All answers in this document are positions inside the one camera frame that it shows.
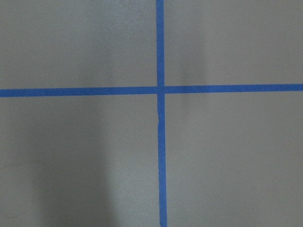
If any brown paper table cover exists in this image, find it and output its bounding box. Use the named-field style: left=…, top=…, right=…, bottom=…
left=0, top=0, right=303, bottom=227

